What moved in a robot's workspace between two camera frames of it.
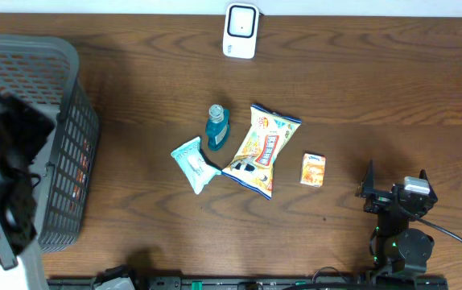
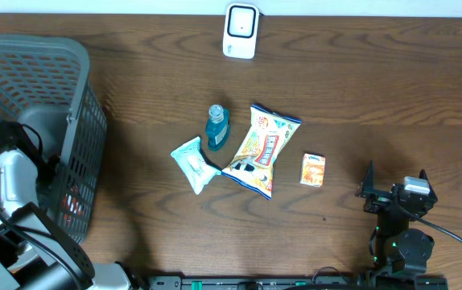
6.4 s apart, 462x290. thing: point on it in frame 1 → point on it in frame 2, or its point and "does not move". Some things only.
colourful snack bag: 252,167 does not move
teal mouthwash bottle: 218,127 does not move
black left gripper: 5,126 → 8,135
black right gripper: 366,188 does not move
